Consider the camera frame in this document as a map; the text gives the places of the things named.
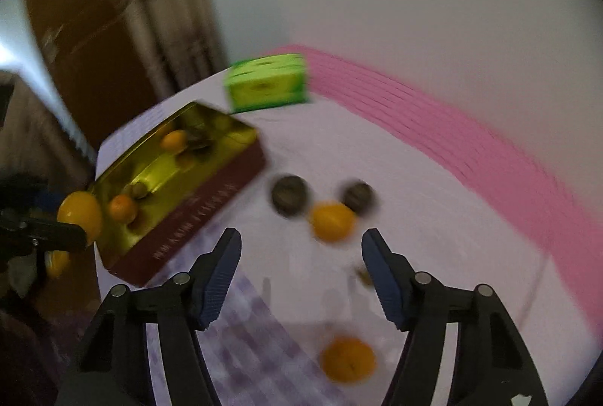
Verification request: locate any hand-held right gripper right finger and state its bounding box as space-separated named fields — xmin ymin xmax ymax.
xmin=361 ymin=228 xmax=549 ymax=406

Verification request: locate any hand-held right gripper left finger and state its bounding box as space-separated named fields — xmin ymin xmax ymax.
xmin=57 ymin=227 xmax=243 ymax=406

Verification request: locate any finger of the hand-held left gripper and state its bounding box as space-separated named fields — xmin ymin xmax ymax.
xmin=0 ymin=218 xmax=91 ymax=252
xmin=0 ymin=175 xmax=50 ymax=218

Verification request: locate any orange mandarin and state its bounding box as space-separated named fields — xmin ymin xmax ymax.
xmin=319 ymin=337 xmax=378 ymax=383
xmin=160 ymin=129 xmax=189 ymax=153
xmin=57 ymin=192 xmax=103 ymax=244
xmin=108 ymin=194 xmax=139 ymax=223
xmin=311 ymin=201 xmax=356 ymax=243

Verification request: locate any gold rectangular tin box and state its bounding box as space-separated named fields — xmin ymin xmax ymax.
xmin=89 ymin=101 xmax=267 ymax=285

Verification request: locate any small orange object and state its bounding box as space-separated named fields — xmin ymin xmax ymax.
xmin=44 ymin=250 xmax=71 ymax=279

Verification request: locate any brown wooden door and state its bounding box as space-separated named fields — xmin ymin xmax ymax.
xmin=23 ymin=0 xmax=161 ymax=129

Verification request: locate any green tissue pack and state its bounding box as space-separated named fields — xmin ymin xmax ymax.
xmin=223 ymin=53 xmax=312 ymax=114

